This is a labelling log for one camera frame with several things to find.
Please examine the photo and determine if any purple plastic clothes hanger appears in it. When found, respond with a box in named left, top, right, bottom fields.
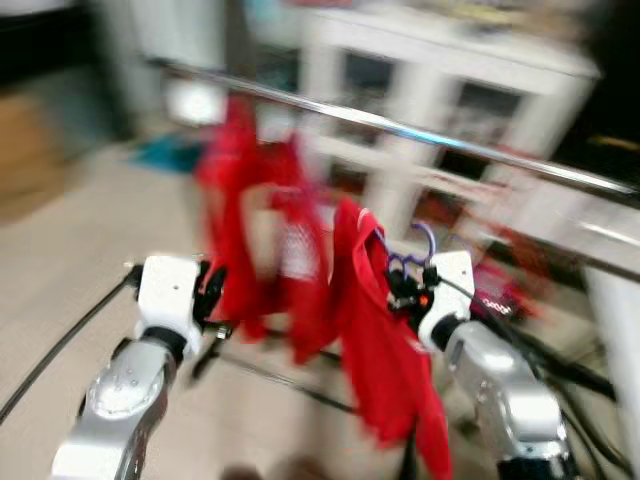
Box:
left=375, top=220, right=438, bottom=276

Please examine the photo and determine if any red jacket with white stripes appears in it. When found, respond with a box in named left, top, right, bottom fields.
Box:
left=330, top=198, right=453, bottom=480

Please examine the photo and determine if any plain red sweatshirt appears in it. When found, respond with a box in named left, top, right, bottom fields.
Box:
left=195, top=95, right=271, bottom=341

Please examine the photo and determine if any red sweatshirt with white logo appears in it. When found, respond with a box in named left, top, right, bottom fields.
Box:
left=255, top=140, right=336, bottom=366

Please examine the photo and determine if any pink bag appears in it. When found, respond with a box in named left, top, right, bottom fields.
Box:
left=470, top=255, right=531, bottom=321

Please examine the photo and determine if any metal clothes rack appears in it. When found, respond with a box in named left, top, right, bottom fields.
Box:
left=150, top=57, right=640, bottom=421

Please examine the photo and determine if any white shelf cabinet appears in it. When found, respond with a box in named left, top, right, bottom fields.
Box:
left=300, top=10, right=601, bottom=236

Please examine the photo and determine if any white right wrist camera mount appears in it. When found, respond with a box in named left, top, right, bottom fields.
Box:
left=418, top=250, right=476, bottom=351

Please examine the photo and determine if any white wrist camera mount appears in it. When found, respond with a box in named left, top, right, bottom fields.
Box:
left=135, top=255, right=204, bottom=356
left=418, top=250, right=476, bottom=351

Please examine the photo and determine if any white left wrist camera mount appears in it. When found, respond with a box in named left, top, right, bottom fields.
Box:
left=135, top=255, right=204, bottom=356

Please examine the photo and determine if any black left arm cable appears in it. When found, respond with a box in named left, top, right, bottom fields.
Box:
left=0, top=265, right=141, bottom=426

